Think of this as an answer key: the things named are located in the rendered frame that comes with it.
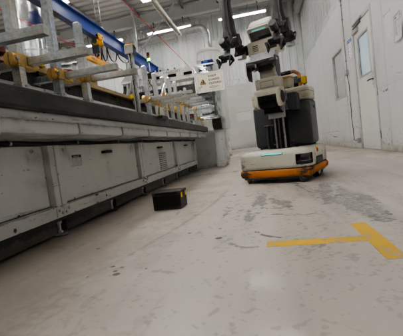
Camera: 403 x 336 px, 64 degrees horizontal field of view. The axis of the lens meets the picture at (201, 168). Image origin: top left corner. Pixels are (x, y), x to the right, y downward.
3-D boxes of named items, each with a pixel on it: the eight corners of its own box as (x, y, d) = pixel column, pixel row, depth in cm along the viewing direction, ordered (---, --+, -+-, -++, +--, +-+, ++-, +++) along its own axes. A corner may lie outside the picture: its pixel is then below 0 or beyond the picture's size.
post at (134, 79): (142, 113, 250) (134, 55, 247) (140, 113, 245) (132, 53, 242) (137, 114, 251) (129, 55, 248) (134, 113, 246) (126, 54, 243)
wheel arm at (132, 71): (138, 76, 175) (137, 68, 175) (136, 75, 172) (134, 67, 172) (66, 88, 184) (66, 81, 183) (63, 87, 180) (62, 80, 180)
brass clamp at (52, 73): (74, 82, 159) (72, 72, 159) (57, 77, 146) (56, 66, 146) (63, 84, 160) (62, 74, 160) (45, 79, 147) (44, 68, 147)
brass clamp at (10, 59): (40, 71, 135) (38, 59, 134) (16, 63, 122) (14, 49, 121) (27, 73, 136) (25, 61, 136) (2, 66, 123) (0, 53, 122)
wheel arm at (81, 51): (91, 57, 127) (90, 47, 126) (86, 55, 123) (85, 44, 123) (-3, 76, 135) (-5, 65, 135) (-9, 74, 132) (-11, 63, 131)
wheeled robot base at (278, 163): (267, 171, 345) (264, 148, 343) (330, 167, 310) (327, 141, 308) (240, 181, 289) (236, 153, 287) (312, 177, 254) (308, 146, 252)
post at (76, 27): (94, 111, 178) (80, 23, 175) (90, 111, 174) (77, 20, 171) (88, 112, 178) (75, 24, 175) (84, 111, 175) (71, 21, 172)
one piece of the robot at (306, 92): (267, 159, 335) (258, 78, 329) (322, 154, 305) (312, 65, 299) (254, 163, 307) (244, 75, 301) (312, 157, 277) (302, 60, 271)
